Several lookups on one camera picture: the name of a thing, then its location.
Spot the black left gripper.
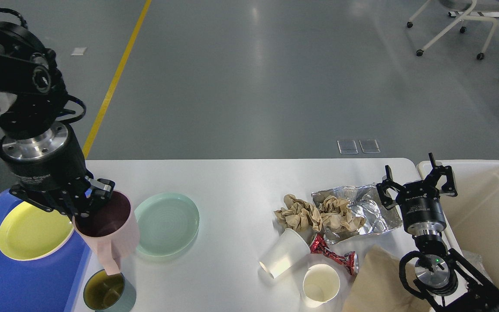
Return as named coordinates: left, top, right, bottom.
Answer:
left=0, top=122, right=115, bottom=218

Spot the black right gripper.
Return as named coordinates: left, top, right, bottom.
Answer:
left=376, top=152, right=458, bottom=237

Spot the pink mug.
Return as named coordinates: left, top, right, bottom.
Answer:
left=72, top=190, right=140, bottom=275

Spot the light green plate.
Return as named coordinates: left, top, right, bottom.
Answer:
left=134, top=193, right=200, bottom=257

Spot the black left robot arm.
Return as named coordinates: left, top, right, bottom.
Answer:
left=0, top=8, right=115, bottom=218

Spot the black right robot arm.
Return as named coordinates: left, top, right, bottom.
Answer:
left=376, top=153, right=499, bottom=312

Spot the silver foil bag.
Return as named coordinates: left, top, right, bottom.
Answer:
left=311, top=184, right=403, bottom=245

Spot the floor outlet cover right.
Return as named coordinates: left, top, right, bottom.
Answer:
left=359, top=140, right=381, bottom=154

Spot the floor outlet cover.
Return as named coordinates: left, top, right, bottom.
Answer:
left=359, top=140, right=381, bottom=154
left=337, top=140, right=359, bottom=155

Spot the yellow plate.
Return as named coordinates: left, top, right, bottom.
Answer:
left=0, top=202, right=73, bottom=261

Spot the white plastic bin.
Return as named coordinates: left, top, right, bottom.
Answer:
left=440, top=159, right=499, bottom=288

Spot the floor outlet cover left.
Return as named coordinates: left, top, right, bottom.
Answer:
left=337, top=140, right=359, bottom=155

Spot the crumpled brown paper right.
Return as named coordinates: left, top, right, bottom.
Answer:
left=318, top=195, right=366, bottom=233

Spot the crumpled brown paper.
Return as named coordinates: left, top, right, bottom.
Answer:
left=318, top=195, right=366, bottom=233
left=274, top=194, right=323, bottom=233

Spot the red foil wrapper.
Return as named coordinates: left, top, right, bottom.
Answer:
left=309, top=233, right=359, bottom=276

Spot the brown paper bag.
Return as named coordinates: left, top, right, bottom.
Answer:
left=342, top=245, right=431, bottom=312

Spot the blue plastic tray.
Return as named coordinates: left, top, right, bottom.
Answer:
left=0, top=190, right=91, bottom=312

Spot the crumpled brown paper left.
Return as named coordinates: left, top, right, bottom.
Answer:
left=274, top=194, right=323, bottom=233

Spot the upright white paper cup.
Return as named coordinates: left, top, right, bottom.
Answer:
left=301, top=264, right=340, bottom=308

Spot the tipped white paper cup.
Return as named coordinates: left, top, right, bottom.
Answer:
left=258, top=228, right=311, bottom=279

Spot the white office chair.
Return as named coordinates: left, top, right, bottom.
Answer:
left=415, top=0, right=499, bottom=60

